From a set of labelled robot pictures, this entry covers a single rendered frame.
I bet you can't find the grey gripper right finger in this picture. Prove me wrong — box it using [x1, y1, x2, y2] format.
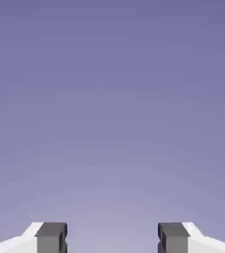
[157, 221, 225, 253]

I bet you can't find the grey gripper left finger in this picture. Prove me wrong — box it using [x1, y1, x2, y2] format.
[0, 221, 68, 253]

